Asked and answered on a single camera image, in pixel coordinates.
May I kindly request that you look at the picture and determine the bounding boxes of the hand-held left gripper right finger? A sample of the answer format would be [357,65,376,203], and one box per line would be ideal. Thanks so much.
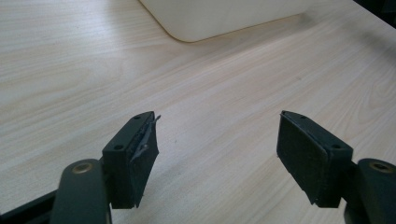
[276,109,355,209]

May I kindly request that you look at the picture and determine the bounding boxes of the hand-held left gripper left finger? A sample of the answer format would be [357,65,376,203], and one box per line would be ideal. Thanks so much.
[102,110,162,210]

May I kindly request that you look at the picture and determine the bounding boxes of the white plastic container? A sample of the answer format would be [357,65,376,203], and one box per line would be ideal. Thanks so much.
[138,0,340,43]

